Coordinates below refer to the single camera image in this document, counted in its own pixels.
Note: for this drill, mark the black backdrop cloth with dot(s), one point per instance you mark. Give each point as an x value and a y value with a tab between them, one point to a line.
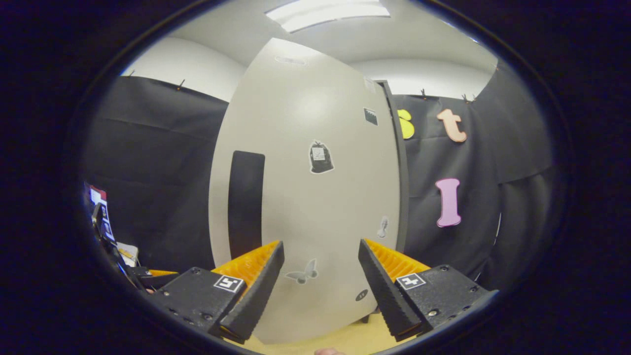
157	172

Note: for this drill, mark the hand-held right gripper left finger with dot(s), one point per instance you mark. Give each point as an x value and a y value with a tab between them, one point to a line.
256	298

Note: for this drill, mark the long ceiling light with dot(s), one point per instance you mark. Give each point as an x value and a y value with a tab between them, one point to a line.
328	12

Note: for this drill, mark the colourful printed card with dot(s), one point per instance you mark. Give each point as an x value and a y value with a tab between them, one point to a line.
97	196

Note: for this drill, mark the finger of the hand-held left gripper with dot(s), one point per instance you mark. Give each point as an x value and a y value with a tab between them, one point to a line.
157	279

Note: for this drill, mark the grey cabinet door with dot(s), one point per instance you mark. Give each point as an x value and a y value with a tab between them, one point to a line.
305	207

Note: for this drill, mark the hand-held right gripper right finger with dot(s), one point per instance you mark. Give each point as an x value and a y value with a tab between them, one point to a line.
389	301

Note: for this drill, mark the white paper sheet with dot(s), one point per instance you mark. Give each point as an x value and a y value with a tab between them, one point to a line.
128	253

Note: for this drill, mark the dark grey cabinet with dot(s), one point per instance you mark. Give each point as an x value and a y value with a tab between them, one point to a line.
403	197

